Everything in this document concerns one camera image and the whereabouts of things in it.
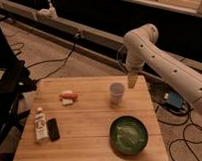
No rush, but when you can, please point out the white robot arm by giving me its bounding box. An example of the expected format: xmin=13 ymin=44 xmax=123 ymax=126
xmin=124 ymin=23 xmax=202 ymax=116

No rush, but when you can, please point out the white rectangular block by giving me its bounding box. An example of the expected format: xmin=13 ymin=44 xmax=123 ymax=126
xmin=60 ymin=90 xmax=73 ymax=106

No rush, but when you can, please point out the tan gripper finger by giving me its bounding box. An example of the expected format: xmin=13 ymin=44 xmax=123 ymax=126
xmin=127 ymin=73 xmax=138 ymax=89

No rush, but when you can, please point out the long metal rail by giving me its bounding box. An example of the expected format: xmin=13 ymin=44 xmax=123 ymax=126
xmin=0 ymin=0 xmax=202 ymax=97

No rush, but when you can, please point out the green ceramic bowl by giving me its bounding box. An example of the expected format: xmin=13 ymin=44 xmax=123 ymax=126
xmin=109 ymin=116 xmax=149 ymax=155

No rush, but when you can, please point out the white squeeze bottle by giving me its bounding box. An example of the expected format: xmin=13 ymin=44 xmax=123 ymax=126
xmin=35 ymin=107 xmax=49 ymax=143

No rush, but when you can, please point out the black rectangular remote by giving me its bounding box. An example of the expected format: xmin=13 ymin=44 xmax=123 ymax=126
xmin=47 ymin=119 xmax=60 ymax=141

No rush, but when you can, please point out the white object on rail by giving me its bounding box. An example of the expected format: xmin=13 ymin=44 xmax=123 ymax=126
xmin=37 ymin=0 xmax=57 ymax=19

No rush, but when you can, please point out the blue power box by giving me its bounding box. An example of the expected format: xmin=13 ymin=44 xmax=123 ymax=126
xmin=164 ymin=91 xmax=183 ymax=110

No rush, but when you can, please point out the black floor cable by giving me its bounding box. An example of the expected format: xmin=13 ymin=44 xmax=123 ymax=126
xmin=24 ymin=33 xmax=82 ymax=82

